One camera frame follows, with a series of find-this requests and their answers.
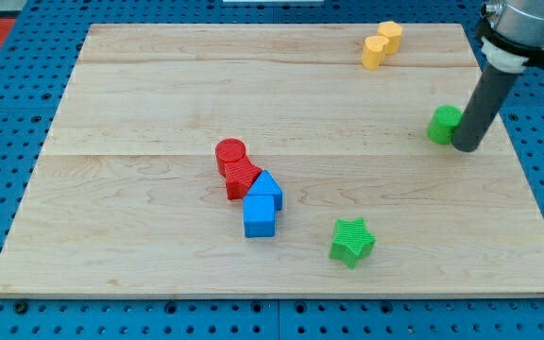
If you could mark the green star block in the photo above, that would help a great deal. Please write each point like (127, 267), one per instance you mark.
(351, 241)

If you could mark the red star block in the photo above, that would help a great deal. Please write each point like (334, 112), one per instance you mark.
(239, 177)

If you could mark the red cylinder block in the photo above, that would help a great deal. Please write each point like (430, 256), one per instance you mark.
(227, 151)

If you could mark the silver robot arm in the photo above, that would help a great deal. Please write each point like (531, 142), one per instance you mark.
(511, 34)

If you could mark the blue triangle block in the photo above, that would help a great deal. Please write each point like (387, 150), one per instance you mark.
(266, 185)

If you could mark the yellow hexagon block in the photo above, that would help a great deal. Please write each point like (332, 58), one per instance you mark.
(392, 31)

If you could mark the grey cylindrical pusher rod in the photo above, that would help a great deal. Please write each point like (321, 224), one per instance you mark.
(490, 92)

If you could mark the wooden board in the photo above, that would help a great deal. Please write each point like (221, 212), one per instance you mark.
(126, 202)

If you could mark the yellow heart block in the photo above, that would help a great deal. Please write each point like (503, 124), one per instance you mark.
(374, 51)

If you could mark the white and black rod mount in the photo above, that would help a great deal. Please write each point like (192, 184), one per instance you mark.
(505, 54)

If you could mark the green cylinder block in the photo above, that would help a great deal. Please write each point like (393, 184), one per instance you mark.
(445, 121)

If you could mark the blue cube block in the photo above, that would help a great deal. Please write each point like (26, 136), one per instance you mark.
(259, 216)

